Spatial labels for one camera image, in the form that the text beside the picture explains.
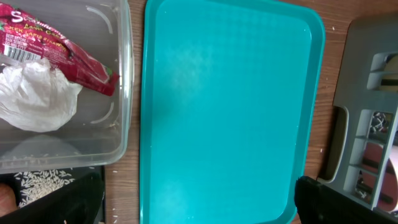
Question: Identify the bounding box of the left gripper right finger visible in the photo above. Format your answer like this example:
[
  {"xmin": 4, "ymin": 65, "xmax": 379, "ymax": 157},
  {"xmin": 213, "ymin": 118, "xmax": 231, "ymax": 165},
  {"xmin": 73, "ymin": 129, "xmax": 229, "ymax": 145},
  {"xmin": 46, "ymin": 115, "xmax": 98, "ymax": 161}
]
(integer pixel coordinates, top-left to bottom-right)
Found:
[{"xmin": 294, "ymin": 176, "xmax": 397, "ymax": 224}]

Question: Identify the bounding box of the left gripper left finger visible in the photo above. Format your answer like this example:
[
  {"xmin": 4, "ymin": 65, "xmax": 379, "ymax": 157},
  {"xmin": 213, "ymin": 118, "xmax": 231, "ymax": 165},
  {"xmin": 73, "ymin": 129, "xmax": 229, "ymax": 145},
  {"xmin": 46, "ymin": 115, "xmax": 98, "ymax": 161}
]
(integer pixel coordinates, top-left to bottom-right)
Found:
[{"xmin": 1, "ymin": 172, "xmax": 104, "ymax": 224}]

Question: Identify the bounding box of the white rice pile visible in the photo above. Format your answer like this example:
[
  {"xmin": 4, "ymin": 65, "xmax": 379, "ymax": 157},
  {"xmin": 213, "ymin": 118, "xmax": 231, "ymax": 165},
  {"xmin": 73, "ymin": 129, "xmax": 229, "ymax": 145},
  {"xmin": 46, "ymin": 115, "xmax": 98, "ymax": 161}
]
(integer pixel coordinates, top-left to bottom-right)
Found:
[{"xmin": 14, "ymin": 169, "xmax": 75, "ymax": 208}]

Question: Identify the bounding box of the white napkin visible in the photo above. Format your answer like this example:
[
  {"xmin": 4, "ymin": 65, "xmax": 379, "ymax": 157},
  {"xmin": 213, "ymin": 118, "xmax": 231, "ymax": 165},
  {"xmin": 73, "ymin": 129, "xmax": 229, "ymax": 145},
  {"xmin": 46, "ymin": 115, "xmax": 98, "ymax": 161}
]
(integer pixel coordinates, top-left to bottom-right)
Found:
[{"xmin": 1, "ymin": 58, "xmax": 83, "ymax": 133}]

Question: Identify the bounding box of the red snack wrapper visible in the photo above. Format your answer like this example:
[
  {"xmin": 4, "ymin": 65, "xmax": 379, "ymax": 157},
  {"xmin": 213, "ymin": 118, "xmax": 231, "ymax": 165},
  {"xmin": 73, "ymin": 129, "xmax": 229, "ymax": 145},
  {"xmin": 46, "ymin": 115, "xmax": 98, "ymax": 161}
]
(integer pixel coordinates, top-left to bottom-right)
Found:
[{"xmin": 1, "ymin": 2, "xmax": 119, "ymax": 96}]

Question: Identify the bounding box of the brown carrot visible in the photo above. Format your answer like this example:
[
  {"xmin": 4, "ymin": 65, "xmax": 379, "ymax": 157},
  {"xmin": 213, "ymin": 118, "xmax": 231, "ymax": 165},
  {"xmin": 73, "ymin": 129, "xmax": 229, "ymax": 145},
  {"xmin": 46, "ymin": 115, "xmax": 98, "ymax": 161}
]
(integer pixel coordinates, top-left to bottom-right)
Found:
[{"xmin": 0, "ymin": 184, "xmax": 17, "ymax": 217}]

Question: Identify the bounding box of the grey dishwasher rack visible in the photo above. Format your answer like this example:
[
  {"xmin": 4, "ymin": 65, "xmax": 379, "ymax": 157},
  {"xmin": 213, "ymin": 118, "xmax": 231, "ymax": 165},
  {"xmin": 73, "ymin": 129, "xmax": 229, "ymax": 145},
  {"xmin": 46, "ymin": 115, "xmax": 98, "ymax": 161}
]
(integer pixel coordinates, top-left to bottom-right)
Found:
[{"xmin": 318, "ymin": 12, "xmax": 397, "ymax": 221}]

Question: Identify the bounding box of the black plastic tray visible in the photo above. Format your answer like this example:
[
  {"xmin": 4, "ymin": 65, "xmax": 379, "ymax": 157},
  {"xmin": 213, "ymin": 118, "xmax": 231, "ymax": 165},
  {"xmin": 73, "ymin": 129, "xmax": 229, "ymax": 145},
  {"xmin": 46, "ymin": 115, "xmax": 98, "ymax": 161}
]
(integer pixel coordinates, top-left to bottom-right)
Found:
[{"xmin": 1, "ymin": 166, "xmax": 106, "ymax": 223}]

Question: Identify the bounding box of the clear plastic bin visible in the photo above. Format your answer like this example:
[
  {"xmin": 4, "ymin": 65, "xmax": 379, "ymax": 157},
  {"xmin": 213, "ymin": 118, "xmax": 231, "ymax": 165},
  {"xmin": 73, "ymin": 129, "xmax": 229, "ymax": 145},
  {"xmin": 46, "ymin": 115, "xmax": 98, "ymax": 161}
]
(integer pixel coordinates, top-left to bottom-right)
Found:
[{"xmin": 1, "ymin": 0, "xmax": 134, "ymax": 174}]

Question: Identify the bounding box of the teal serving tray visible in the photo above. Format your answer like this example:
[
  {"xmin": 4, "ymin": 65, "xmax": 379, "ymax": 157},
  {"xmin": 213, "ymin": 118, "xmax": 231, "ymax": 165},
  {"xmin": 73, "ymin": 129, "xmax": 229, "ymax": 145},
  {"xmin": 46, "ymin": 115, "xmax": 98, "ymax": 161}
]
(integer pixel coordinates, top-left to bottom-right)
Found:
[{"xmin": 139, "ymin": 0, "xmax": 325, "ymax": 223}]

